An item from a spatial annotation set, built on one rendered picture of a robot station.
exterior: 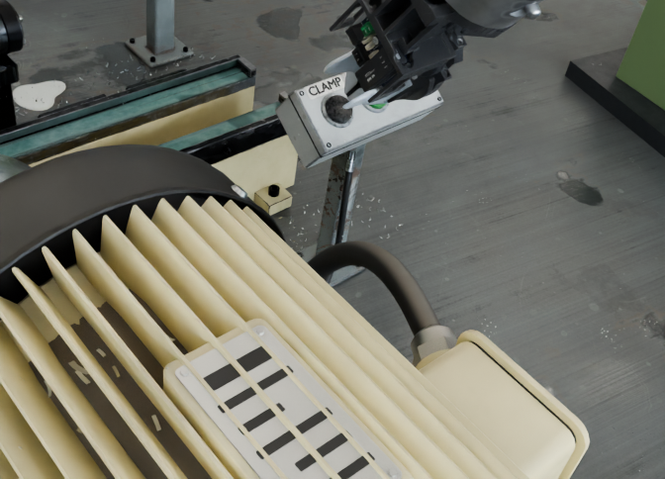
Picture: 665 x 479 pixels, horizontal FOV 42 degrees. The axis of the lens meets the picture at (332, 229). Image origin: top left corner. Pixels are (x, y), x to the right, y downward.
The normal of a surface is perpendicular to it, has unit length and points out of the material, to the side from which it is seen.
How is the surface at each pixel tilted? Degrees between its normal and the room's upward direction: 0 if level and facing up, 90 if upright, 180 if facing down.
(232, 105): 90
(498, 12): 116
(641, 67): 90
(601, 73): 0
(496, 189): 0
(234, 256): 64
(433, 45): 33
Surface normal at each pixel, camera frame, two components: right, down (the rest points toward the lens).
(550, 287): 0.14, -0.72
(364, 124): 0.47, -0.28
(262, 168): 0.64, 0.58
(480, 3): -0.30, 0.83
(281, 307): -0.62, 0.02
